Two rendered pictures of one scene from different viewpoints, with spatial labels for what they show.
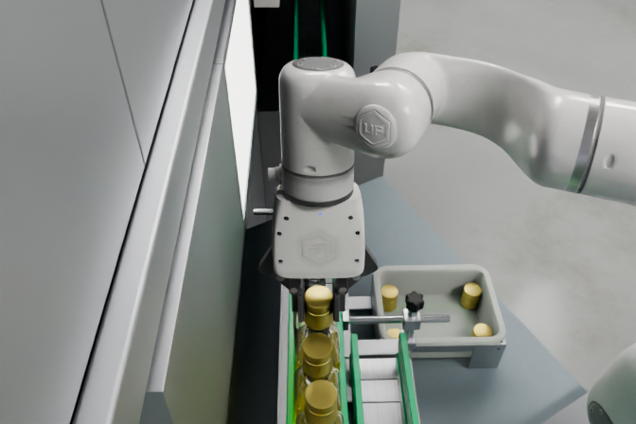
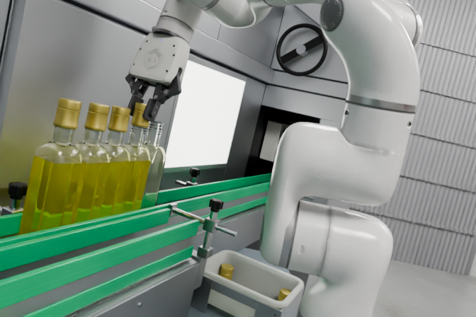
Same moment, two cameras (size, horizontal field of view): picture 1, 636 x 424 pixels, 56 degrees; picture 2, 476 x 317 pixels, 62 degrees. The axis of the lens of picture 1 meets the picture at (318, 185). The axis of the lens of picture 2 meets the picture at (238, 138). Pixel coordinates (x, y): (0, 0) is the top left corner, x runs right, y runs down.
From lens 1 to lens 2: 0.77 m
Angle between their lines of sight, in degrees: 45
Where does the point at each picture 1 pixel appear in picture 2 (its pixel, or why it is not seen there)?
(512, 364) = not seen: outside the picture
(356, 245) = (170, 61)
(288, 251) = (139, 58)
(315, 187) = (163, 20)
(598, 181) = not seen: outside the picture
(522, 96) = not seen: outside the picture
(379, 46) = not seen: hidden behind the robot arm
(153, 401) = not seen: outside the picture
